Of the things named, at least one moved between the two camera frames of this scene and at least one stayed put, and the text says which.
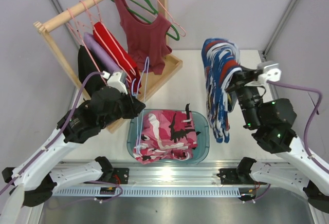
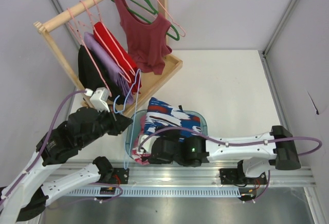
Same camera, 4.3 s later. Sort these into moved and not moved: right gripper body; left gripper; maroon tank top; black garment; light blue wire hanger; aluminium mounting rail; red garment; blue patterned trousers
Moved: blue patterned trousers; light blue wire hanger; right gripper body; left gripper
Not moved: maroon tank top; black garment; aluminium mounting rail; red garment
